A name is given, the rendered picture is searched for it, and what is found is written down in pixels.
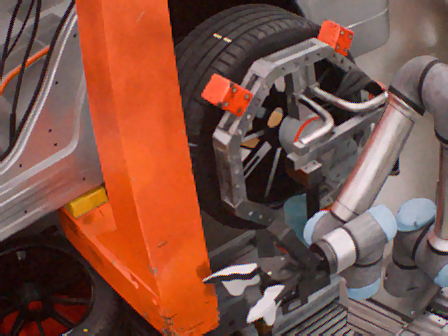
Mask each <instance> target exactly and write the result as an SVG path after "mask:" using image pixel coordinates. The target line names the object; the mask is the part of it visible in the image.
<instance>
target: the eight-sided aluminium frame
mask: <svg viewBox="0 0 448 336"><path fill-rule="evenodd" d="M323 58H324V59H325V60H326V61H328V62H329V63H331V64H332V65H333V66H334V67H336V68H337V69H339V70H340V71H342V72H344V73H346V72H347V70H350V69H352V68H355V69H357V70H359V71H362V72H364V70H363V69H361V68H359V67H358V66H356V65H355V64H353V63H352V62H351V61H350V60H348V59H347V58H346V57H345V56H343V55H342V54H340V53H338V52H335V51H334V48H333V47H331V46H329V45H328V44H327V43H325V42H322V41H320V40H318V39H315V38H312V39H310V40H308V39H306V41H305V42H301V43H300V44H296V45H295V46H291V47H289V48H287V49H286V48H285V49H283V50H282V51H278V52H276V53H275V54H271V55H269V56H267V57H261V58H260V59H259V60H258V61H254V63H253V65H252V66H251V67H250V68H249V70H248V71H249V73H248V74H247V75H246V77H245V79H244V80H243V82H242V84H241V85H240V87H242V88H244V89H247V90H249V91H251V92H252V93H253V94H254V95H253V97H252V99H251V101H250V102H249V103H248V105H247V107H246V109H245V111H244V113H243V114H242V116H241V117H239V116H237V115H233V114H231V113H229V112H227V111H226V113H225V115H223V117H222V119H221V121H220V123H219V124H218V125H216V129H215V132H214V134H213V135H212V140H213V143H212V145H213V146H214V152H215V159H216V165H217V172H218V179H219V185H220V192H221V196H220V198H221V199H222V204H223V206H224V207H225V208H226V209H228V210H229V211H230V212H232V213H233V214H234V215H236V216H238V217H240V218H242V220H243V219H245V220H246V219H248V220H250V221H253V222H256V223H259V224H262V225H264V226H266V227H269V226H270V225H271V224H272V223H273V222H274V221H275V220H276V219H277V220H278V221H280V222H282V223H283V222H284V223H285V218H284V216H285V210H284V207H283V208H281V209H279V210H277V211H275V210H272V209H270V208H268V207H265V206H263V205H260V204H257V203H255V202H252V201H250V200H247V199H246V197H247V192H246V185H245V178H244V170H243V162H242V154H241V147H240V145H241V142H242V140H243V139H244V137H245V135H246V131H247V129H248V128H249V126H250V124H251V122H252V120H253V119H254V118H255V116H256V114H257V112H258V110H259V109H260V107H261V105H262V102H263V101H264V99H265V97H266V95H267V94H268V93H269V91H270V89H271V86H272V84H273V83H274V81H275V80H276V79H279V78H280V77H282V76H284V75H287V74H289V73H291V71H294V70H295V69H300V68H303V67H305V66H306V65H307V64H309V63H311V62H312V63H315V62H316V61H318V60H319V61H320V60H321V59H323ZM364 73H365V72H364ZM365 74H366V73H365ZM366 75H367V74H366ZM349 100H350V102H352V103H364V102H366V101H369V92H367V91H365V90H364V89H362V91H359V92H357V93H356V94H353V95H352V96H350V97H349ZM371 128H372V126H371V124H370V126H368V127H367V128H365V129H363V130H361V131H360V132H359V133H356V134H354V135H353V136H352V137H351V139H353V140H354V141H355V142H356V144H357V148H358V154H357V159H358V158H359V156H360V153H361V152H362V151H363V149H364V146H365V145H366V144H367V140H368V139H369V136H370V135H371V133H372V131H371ZM348 175H349V174H348ZM348 175H347V176H346V177H345V178H344V179H342V180H340V181H336V182H335V181H332V180H331V179H329V178H327V177H326V178H325V180H324V181H323V182H321V183H320V184H319V186H320V190H319V200H320V210H321V209H323V208H324V207H325V206H327V205H329V204H330V203H332V202H334V201H335V200H336V198H337V195H338V193H339V192H340V190H341V189H342V187H343V185H344V183H345V182H346V180H347V178H348Z"/></svg>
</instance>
